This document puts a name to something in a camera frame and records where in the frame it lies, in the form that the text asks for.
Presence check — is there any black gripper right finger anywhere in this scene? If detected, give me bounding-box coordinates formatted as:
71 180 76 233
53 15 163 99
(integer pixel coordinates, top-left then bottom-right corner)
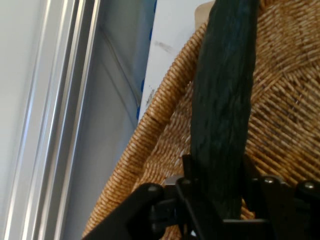
239 154 320 240

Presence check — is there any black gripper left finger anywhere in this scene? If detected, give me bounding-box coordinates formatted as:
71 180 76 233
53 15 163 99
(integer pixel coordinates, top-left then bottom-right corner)
81 154 221 240

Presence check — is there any dark green toy cucumber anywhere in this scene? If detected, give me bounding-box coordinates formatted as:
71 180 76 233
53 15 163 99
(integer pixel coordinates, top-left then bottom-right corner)
189 0 261 221

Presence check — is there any woven wicker basket with handles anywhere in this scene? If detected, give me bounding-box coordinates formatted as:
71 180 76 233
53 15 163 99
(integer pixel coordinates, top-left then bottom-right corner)
81 0 320 240

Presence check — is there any aluminium wall rail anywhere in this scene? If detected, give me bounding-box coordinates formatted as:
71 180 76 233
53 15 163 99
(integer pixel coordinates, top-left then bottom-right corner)
1 0 101 240

